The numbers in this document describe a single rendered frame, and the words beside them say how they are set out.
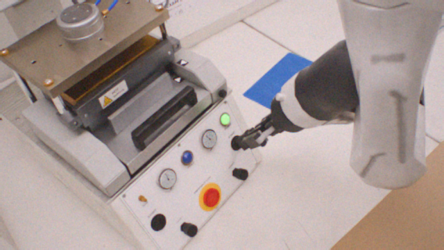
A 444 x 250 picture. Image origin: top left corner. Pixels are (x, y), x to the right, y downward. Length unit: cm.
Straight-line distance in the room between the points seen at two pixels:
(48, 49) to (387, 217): 66
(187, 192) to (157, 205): 7
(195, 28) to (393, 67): 95
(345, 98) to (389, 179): 12
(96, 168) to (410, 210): 54
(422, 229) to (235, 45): 78
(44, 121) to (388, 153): 59
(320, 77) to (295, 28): 80
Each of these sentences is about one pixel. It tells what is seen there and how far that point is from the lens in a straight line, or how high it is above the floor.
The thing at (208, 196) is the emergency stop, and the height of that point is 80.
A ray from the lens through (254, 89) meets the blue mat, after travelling 111.
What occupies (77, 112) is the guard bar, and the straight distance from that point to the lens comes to 71.
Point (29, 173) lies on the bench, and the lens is 110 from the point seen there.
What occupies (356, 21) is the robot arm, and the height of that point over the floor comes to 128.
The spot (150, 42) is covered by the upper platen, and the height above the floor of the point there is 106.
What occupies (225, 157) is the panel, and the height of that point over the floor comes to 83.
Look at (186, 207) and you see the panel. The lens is 82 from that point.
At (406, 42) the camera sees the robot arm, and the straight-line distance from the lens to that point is 41.
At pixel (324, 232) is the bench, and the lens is 86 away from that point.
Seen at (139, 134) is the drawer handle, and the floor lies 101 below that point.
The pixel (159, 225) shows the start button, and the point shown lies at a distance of 78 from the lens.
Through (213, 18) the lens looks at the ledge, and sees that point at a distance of 133.
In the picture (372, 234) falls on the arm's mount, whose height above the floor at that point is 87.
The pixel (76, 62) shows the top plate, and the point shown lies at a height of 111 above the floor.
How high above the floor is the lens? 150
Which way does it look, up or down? 47 degrees down
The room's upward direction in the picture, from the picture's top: 8 degrees counter-clockwise
